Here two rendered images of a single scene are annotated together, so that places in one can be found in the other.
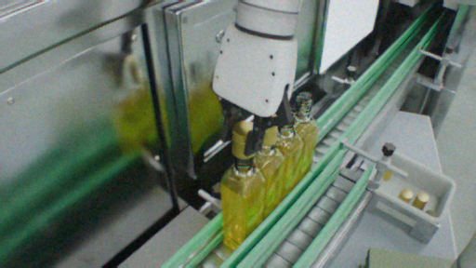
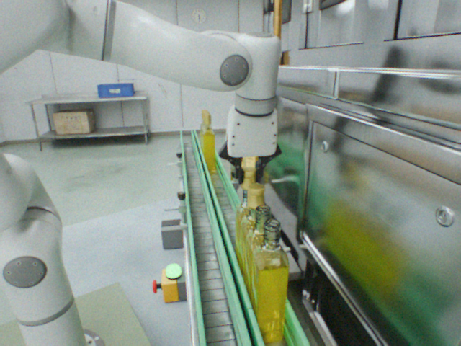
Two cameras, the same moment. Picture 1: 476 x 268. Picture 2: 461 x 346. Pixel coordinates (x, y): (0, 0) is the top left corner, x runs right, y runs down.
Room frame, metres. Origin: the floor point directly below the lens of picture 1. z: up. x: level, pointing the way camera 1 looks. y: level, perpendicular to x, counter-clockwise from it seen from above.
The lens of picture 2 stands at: (0.75, -0.50, 1.39)
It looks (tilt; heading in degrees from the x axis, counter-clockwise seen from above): 21 degrees down; 129
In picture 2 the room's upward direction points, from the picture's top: straight up
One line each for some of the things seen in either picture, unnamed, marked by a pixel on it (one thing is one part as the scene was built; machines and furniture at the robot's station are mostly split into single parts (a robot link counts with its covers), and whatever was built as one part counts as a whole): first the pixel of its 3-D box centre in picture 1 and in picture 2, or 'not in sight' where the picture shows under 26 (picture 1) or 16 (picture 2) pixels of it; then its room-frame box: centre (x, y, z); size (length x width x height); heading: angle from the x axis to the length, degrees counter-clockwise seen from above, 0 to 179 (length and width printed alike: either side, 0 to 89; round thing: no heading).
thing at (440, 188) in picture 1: (407, 193); not in sight; (0.57, -0.45, 0.80); 0.22 x 0.17 x 0.09; 50
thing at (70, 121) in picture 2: not in sight; (75, 121); (-4.97, 1.75, 0.45); 0.62 x 0.44 x 0.40; 45
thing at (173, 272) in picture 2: not in sight; (173, 270); (0.17, -0.08, 0.84); 0.05 x 0.05 x 0.03
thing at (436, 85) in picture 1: (434, 72); not in sight; (1.04, -0.71, 0.90); 0.17 x 0.05 x 0.22; 50
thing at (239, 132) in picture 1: (244, 140); (248, 178); (0.38, -0.01, 1.16); 0.04 x 0.04 x 0.04
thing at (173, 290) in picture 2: not in sight; (173, 285); (0.17, -0.08, 0.79); 0.07 x 0.07 x 0.07; 50
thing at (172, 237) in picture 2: not in sight; (173, 233); (-0.05, 0.10, 0.79); 0.08 x 0.08 x 0.08; 50
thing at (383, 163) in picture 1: (373, 161); not in sight; (0.54, -0.30, 0.95); 0.17 x 0.03 x 0.12; 50
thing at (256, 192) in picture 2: (266, 128); (256, 196); (0.43, -0.04, 1.14); 0.04 x 0.04 x 0.04
